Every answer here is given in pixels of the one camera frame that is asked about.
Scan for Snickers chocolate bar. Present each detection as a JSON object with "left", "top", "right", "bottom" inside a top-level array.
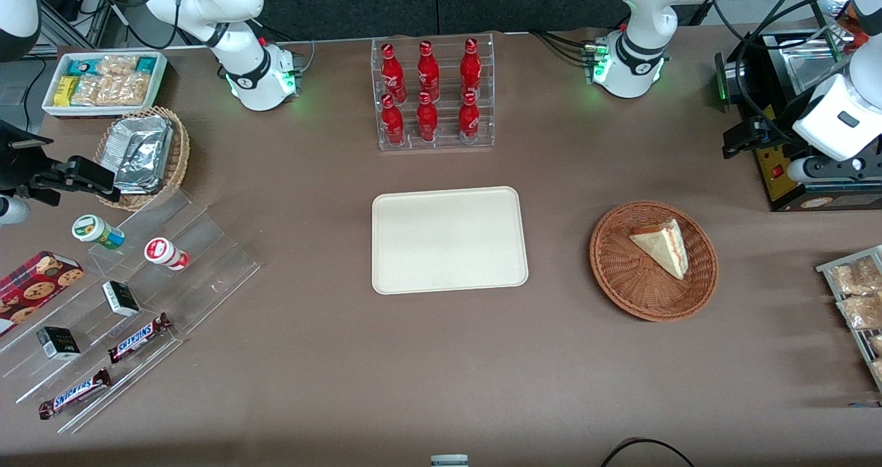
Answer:
[
  {"left": 107, "top": 312, "right": 173, "bottom": 364},
  {"left": 38, "top": 368, "right": 112, "bottom": 421}
]

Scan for black base cable bundle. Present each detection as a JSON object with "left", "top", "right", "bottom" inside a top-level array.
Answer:
[{"left": 529, "top": 30, "right": 595, "bottom": 65}]

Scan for green lid sunflower jar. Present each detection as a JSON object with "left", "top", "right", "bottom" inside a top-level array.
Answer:
[{"left": 72, "top": 214, "right": 126, "bottom": 250}]

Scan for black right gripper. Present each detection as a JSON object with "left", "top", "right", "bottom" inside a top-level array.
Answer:
[{"left": 0, "top": 121, "right": 119, "bottom": 203}]

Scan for aluminium frame shelf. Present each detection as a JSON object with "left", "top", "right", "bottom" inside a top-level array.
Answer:
[{"left": 38, "top": 0, "right": 128, "bottom": 49}]

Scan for triangle sandwich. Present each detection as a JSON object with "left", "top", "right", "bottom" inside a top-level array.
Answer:
[{"left": 629, "top": 218, "right": 690, "bottom": 280}]

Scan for brown wicker basket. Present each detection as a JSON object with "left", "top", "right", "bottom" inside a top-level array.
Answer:
[{"left": 589, "top": 200, "right": 719, "bottom": 322}]

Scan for clear acrylic stepped display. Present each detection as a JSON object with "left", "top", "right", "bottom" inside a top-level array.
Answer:
[
  {"left": 69, "top": 188, "right": 261, "bottom": 337},
  {"left": 0, "top": 274, "right": 185, "bottom": 435}
]

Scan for clear acrylic bottle rack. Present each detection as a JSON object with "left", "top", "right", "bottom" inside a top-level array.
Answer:
[{"left": 371, "top": 33, "right": 495, "bottom": 152}]

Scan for black grill machine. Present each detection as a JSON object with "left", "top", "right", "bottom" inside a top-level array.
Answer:
[{"left": 715, "top": 0, "right": 882, "bottom": 213}]

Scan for cream plastic tray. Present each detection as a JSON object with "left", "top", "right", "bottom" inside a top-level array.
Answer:
[{"left": 371, "top": 186, "right": 529, "bottom": 295}]

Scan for metal wire rack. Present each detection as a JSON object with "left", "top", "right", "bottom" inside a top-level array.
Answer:
[{"left": 816, "top": 245, "right": 882, "bottom": 393}]

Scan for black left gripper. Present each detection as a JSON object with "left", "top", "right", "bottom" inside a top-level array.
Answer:
[{"left": 722, "top": 119, "right": 803, "bottom": 163}]

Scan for red plaid cookie box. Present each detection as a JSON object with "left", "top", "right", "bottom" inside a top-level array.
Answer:
[{"left": 0, "top": 250, "right": 85, "bottom": 337}]

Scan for red cola bottle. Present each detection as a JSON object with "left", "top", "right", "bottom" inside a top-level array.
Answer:
[
  {"left": 458, "top": 91, "right": 480, "bottom": 142},
  {"left": 417, "top": 40, "right": 440, "bottom": 101},
  {"left": 381, "top": 43, "right": 407, "bottom": 104},
  {"left": 381, "top": 94, "right": 406, "bottom": 145},
  {"left": 460, "top": 38, "right": 482, "bottom": 99},
  {"left": 416, "top": 92, "right": 439, "bottom": 143}
]

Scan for light tan wicker basket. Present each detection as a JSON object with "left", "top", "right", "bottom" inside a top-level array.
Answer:
[{"left": 93, "top": 106, "right": 191, "bottom": 211}]

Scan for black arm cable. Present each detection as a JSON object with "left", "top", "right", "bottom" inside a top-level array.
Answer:
[
  {"left": 710, "top": 0, "right": 852, "bottom": 151},
  {"left": 52, "top": 0, "right": 181, "bottom": 49}
]

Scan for red lid strawberry jar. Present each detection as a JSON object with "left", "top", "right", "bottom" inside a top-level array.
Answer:
[{"left": 144, "top": 237, "right": 190, "bottom": 271}]

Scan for black table cable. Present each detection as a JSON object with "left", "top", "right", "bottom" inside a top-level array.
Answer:
[{"left": 599, "top": 437, "right": 698, "bottom": 467}]

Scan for white rectangular snack bin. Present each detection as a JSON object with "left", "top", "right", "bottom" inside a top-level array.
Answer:
[{"left": 41, "top": 51, "right": 169, "bottom": 119}]

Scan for small black box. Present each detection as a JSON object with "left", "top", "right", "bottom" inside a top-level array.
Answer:
[
  {"left": 102, "top": 280, "right": 141, "bottom": 318},
  {"left": 36, "top": 326, "right": 82, "bottom": 361}
]

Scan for silver foil packet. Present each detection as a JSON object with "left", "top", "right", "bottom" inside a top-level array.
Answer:
[{"left": 109, "top": 116, "right": 174, "bottom": 194}]

